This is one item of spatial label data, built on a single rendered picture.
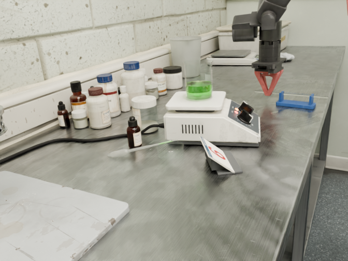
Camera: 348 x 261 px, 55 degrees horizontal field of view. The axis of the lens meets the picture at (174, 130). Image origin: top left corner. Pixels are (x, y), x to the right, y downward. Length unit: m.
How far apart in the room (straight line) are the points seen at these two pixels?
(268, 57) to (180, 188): 0.50
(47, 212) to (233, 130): 0.38
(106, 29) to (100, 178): 0.65
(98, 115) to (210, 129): 0.30
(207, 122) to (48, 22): 0.53
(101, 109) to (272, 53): 0.47
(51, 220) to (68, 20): 0.66
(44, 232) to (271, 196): 0.34
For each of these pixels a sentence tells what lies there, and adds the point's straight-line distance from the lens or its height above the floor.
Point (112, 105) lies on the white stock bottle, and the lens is 0.93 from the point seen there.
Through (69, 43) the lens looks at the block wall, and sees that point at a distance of 1.04.
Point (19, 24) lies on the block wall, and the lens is 0.94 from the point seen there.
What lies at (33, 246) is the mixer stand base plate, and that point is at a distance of 0.49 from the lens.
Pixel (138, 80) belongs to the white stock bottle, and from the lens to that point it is 0.99.
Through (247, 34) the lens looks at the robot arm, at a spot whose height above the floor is 0.95.
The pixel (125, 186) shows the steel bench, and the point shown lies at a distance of 0.59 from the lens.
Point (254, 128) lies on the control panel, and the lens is 0.71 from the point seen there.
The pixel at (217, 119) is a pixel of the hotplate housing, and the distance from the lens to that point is 0.68.
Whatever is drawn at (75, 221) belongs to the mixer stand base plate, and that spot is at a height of 0.76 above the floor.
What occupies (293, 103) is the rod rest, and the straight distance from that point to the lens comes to 0.97.
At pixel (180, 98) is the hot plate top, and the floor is 0.84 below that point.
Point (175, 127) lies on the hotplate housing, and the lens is 0.70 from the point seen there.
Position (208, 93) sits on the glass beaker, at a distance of 0.72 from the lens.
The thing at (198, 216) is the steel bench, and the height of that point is 0.75.
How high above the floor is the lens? 1.04
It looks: 21 degrees down
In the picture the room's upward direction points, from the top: 4 degrees counter-clockwise
